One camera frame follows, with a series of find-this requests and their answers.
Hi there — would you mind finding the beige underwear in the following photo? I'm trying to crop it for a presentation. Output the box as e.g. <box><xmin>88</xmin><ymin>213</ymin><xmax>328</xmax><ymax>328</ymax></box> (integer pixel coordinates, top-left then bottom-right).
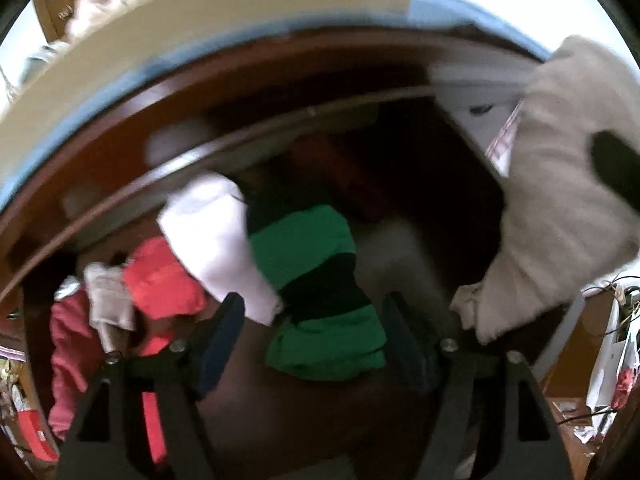
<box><xmin>449</xmin><ymin>35</ymin><xmax>640</xmax><ymax>347</ymax></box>

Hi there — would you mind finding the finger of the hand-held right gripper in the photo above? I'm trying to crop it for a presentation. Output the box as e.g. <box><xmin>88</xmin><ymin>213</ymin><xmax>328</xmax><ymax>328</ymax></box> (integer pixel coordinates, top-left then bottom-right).
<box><xmin>591</xmin><ymin>130</ymin><xmax>640</xmax><ymax>207</ymax></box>

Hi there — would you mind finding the green and black sock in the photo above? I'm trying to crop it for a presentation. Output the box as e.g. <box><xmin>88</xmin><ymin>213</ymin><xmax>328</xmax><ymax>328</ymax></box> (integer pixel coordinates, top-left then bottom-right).
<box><xmin>247</xmin><ymin>204</ymin><xmax>389</xmax><ymax>382</ymax></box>

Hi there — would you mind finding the white plastic bag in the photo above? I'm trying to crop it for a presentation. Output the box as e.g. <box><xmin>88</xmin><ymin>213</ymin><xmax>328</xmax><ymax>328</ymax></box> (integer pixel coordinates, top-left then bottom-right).
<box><xmin>584</xmin><ymin>284</ymin><xmax>640</xmax><ymax>412</ymax></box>

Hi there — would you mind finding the grey and white underwear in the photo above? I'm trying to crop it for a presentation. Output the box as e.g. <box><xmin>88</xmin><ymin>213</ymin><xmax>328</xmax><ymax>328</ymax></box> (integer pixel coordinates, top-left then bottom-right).
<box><xmin>22</xmin><ymin>41</ymin><xmax>72</xmax><ymax>89</ymax></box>

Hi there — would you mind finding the colourful clutter pile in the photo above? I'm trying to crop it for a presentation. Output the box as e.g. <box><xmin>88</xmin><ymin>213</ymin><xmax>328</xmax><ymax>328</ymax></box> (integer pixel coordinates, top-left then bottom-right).
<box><xmin>0</xmin><ymin>344</ymin><xmax>32</xmax><ymax>457</ymax></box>

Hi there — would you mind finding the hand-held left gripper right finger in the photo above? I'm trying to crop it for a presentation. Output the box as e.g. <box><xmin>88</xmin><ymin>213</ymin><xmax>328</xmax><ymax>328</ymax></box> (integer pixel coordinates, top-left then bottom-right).
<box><xmin>381</xmin><ymin>291</ymin><xmax>574</xmax><ymax>480</ymax></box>

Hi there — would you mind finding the dark wooden dresser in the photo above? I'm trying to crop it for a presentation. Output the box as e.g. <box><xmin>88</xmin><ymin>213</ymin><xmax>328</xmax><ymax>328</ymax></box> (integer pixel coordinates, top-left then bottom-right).
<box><xmin>0</xmin><ymin>24</ymin><xmax>592</xmax><ymax>480</ymax></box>

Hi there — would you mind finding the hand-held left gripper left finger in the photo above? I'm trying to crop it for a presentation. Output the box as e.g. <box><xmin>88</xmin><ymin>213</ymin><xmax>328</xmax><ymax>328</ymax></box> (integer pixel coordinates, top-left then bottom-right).
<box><xmin>59</xmin><ymin>291</ymin><xmax>247</xmax><ymax>480</ymax></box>

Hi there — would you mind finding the silver grey underwear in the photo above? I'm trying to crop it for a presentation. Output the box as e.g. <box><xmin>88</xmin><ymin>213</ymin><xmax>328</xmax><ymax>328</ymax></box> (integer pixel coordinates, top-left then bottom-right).
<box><xmin>83</xmin><ymin>261</ymin><xmax>137</xmax><ymax>333</ymax></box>

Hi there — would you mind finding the red plastic basket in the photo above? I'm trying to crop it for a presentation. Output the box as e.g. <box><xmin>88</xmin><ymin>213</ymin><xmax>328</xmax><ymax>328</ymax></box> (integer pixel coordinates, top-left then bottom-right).
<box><xmin>14</xmin><ymin>409</ymin><xmax>60</xmax><ymax>462</ymax></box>

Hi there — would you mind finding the dark red underwear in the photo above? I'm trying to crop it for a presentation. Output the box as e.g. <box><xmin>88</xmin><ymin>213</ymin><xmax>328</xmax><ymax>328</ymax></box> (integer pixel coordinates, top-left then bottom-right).
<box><xmin>47</xmin><ymin>289</ymin><xmax>169</xmax><ymax>467</ymax></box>

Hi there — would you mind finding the pale pinkish white underwear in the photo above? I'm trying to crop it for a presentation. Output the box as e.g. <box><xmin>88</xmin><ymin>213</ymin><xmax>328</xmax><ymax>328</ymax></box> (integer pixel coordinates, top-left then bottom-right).
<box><xmin>157</xmin><ymin>172</ymin><xmax>287</xmax><ymax>327</ymax></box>

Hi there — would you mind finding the bright red sock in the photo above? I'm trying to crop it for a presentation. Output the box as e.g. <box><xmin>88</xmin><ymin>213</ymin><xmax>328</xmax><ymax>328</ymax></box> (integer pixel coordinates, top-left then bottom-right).
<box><xmin>122</xmin><ymin>236</ymin><xmax>209</xmax><ymax>357</ymax></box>

